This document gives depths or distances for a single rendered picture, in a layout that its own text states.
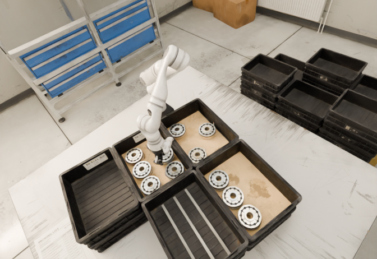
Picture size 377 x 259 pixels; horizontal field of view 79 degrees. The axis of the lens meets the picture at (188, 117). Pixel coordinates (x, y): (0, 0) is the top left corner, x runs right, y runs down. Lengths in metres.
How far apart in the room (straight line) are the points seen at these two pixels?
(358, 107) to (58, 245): 2.21
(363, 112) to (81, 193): 2.02
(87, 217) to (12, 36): 2.72
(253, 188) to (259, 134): 0.45
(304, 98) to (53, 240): 2.11
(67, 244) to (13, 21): 2.74
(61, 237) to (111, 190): 0.36
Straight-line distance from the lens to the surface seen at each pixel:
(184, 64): 1.03
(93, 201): 1.37
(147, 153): 1.38
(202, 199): 1.20
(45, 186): 1.75
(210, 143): 1.35
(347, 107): 2.19
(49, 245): 1.56
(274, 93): 2.14
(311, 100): 2.31
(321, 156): 1.56
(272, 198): 1.22
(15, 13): 3.57
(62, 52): 2.85
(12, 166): 3.14
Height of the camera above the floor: 1.95
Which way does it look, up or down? 49 degrees down
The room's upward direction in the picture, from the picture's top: 11 degrees counter-clockwise
